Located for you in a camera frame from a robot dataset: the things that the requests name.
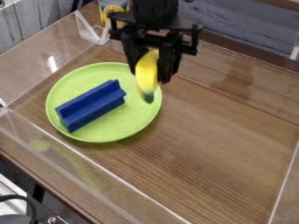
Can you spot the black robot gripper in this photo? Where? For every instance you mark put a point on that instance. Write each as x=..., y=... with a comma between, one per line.
x=153, y=24

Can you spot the yellow toy banana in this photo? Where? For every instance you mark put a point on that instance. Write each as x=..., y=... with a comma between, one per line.
x=145, y=75

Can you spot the lime green plate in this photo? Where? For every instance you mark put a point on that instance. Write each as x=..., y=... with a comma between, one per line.
x=120, y=123

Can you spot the yellow labelled tin can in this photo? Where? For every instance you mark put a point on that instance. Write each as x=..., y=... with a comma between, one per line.
x=108, y=6

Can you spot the blue foam block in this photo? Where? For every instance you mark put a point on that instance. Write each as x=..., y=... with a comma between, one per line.
x=90, y=105

